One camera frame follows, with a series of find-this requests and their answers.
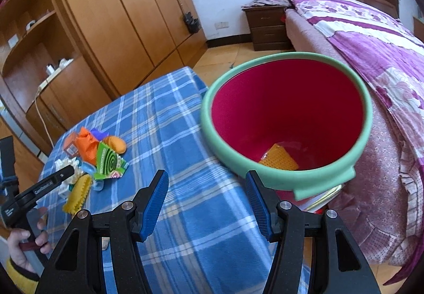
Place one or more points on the white power strip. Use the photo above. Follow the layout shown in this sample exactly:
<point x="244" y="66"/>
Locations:
<point x="48" y="79"/>

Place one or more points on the small white bottle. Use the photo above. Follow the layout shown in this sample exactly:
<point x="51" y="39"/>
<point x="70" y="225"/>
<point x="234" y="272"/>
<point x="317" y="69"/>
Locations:
<point x="49" y="68"/>

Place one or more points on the brown wooden cabinet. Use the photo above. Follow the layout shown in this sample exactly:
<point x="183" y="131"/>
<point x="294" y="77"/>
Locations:
<point x="20" y="155"/>

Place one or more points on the purple floral quilt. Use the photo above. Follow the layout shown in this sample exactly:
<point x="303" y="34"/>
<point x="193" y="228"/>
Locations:
<point x="374" y="49"/>

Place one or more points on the orange mesh cloth bundle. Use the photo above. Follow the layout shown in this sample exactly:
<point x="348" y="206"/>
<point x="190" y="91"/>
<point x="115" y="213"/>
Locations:
<point x="116" y="145"/>

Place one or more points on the red bin with green rim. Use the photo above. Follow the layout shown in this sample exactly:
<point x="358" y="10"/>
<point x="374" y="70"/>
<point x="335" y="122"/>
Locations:
<point x="281" y="108"/>

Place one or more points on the white crumpled tissue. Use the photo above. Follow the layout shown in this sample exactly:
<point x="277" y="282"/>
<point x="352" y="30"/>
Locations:
<point x="66" y="62"/>

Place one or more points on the wooden wardrobe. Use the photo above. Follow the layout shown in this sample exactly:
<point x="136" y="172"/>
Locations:
<point x="126" y="16"/>

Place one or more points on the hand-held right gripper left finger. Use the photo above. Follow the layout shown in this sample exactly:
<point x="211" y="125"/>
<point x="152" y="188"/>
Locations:
<point x="155" y="201"/>

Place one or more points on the yellow-orange textured wrapper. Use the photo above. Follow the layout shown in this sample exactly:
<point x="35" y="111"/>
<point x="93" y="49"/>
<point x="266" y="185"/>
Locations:
<point x="278" y="158"/>

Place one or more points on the person's left hand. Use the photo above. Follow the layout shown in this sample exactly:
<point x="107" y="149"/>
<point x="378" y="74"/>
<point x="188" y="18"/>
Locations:
<point x="16" y="247"/>

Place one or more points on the purple plastic scrap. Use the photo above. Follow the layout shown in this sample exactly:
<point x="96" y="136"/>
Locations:
<point x="96" y="133"/>

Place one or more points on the bed with purple quilt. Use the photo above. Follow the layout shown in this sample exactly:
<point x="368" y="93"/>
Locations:
<point x="374" y="201"/>

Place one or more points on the white crumpled paper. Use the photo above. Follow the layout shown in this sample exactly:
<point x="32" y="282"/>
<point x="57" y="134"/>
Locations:
<point x="63" y="164"/>

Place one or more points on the tape roll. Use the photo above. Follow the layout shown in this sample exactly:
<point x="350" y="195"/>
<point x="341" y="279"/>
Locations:
<point x="31" y="24"/>

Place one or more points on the blue plaid tablecloth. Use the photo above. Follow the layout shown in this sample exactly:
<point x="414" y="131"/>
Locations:
<point x="185" y="135"/>

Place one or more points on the green spiral packet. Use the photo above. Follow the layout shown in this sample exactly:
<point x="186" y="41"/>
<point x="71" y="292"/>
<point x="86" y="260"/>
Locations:
<point x="109" y="161"/>

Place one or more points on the white wall socket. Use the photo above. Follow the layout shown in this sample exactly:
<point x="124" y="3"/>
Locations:
<point x="221" y="25"/>

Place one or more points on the black bag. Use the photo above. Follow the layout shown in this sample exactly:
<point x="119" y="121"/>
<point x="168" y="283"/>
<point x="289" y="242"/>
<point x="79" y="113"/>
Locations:
<point x="191" y="23"/>

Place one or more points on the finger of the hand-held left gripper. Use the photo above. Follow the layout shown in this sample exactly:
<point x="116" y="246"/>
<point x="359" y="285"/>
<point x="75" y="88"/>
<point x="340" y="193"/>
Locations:
<point x="61" y="175"/>

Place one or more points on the orange snack packet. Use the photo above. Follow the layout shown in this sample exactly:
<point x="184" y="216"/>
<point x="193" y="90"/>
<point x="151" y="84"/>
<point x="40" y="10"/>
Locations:
<point x="71" y="148"/>

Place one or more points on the light blue plastic piece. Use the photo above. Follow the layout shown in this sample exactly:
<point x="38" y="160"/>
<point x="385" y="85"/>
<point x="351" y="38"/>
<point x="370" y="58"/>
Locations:
<point x="87" y="169"/>

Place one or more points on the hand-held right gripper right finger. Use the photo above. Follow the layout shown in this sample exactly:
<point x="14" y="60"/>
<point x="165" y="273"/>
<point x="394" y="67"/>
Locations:
<point x="261" y="211"/>

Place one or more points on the person's left forearm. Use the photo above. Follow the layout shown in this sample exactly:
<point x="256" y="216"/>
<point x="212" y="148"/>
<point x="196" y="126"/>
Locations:
<point x="20" y="272"/>

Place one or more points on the patterned folded cloth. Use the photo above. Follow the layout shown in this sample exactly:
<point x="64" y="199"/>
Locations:
<point x="266" y="1"/>

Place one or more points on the small white card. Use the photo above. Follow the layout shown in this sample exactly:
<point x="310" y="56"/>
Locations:
<point x="13" y="40"/>

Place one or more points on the dark wooden nightstand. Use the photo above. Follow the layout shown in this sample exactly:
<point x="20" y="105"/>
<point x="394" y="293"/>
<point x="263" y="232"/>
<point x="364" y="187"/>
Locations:
<point x="266" y="29"/>

